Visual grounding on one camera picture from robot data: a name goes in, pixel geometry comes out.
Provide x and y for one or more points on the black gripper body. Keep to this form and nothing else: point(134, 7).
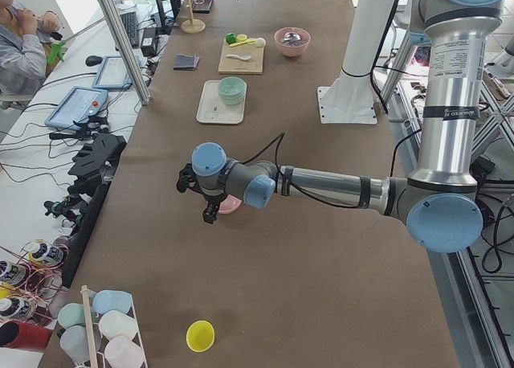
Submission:
point(211, 202)

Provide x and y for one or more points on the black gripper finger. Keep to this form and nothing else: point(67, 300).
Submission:
point(210, 213)

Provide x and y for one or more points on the small pink bowl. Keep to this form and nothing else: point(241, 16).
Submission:
point(229, 205)

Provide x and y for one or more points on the white ceramic spoon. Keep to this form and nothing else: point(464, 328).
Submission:
point(239, 57)

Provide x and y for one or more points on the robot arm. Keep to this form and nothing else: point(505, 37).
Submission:
point(436, 201)

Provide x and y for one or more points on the large pink bowl with ice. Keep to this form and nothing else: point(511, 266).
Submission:
point(292, 51)

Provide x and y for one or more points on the cream rabbit tray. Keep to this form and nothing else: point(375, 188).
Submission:
point(213, 111)

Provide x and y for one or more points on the black tool holder rack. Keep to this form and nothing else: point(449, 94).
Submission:
point(88, 168)

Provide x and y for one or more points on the green stacked bowls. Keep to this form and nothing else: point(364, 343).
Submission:
point(231, 90)

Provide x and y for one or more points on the grey folded cloth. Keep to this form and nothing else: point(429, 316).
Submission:
point(186, 62)

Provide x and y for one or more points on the yellow plastic cup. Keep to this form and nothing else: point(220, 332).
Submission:
point(200, 336)

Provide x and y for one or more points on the teach pendant tablet far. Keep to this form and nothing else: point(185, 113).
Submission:
point(112, 75)

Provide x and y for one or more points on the teach pendant tablet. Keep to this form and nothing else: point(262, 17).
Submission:
point(112, 75)
point(77, 107)

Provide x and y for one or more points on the bamboo cutting board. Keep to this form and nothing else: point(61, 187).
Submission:
point(236, 67)

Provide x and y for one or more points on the teach pendant tablet near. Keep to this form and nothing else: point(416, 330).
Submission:
point(77, 107)

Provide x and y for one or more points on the yellow plastic knife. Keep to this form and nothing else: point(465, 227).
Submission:
point(248, 41)

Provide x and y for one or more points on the black computer mouse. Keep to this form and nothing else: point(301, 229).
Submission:
point(93, 60)

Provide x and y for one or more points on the wooden mug tree stand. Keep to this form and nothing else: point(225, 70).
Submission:
point(192, 25)

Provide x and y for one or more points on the white steamed bun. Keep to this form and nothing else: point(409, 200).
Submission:
point(260, 42)

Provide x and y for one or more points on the cup rack with pastel cups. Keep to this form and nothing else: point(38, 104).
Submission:
point(102, 330)

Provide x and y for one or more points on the black keyboard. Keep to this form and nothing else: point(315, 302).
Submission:
point(130, 24)

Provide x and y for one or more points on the metal scoop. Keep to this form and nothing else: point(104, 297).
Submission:
point(292, 39)

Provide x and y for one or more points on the person in grey shirt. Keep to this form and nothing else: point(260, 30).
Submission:
point(25, 46)

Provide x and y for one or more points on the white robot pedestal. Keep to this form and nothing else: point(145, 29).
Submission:
point(349, 100)

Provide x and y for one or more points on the aluminium frame post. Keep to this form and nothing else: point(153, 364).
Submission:
point(121, 39)

